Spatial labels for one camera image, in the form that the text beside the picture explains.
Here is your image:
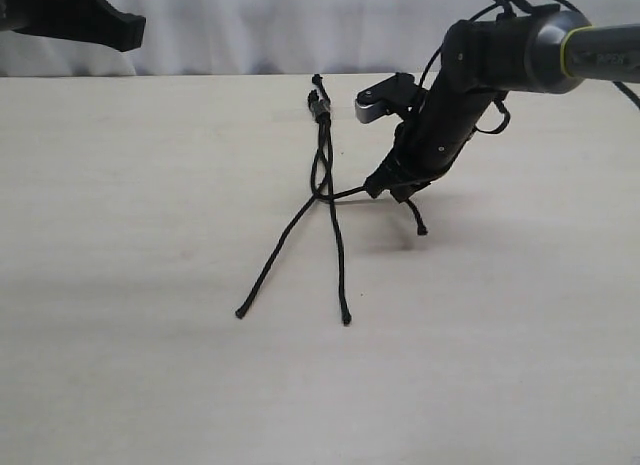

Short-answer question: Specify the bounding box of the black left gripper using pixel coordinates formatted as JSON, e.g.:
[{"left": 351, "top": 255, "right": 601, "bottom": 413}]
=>
[{"left": 1, "top": 0, "right": 146, "bottom": 52}]

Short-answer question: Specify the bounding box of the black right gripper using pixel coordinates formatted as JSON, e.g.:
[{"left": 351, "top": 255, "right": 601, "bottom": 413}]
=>
[{"left": 363, "top": 122, "right": 475, "bottom": 203}]

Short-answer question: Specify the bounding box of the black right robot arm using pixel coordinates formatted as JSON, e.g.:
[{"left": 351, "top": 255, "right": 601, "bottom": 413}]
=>
[{"left": 355, "top": 6, "right": 639, "bottom": 202}]

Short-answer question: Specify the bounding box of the white backdrop curtain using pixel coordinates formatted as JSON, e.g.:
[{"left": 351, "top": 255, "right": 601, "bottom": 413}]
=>
[{"left": 0, "top": 0, "right": 640, "bottom": 79}]

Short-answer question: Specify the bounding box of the clear tape strip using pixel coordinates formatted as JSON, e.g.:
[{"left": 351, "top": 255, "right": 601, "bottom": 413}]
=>
[{"left": 273, "top": 106, "right": 359, "bottom": 122}]

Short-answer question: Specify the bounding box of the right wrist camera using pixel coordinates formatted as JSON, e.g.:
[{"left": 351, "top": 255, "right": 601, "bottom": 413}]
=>
[{"left": 355, "top": 72, "right": 421, "bottom": 124}]

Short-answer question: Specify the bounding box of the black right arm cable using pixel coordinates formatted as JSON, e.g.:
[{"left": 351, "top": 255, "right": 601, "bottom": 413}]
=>
[{"left": 417, "top": 0, "right": 640, "bottom": 136}]

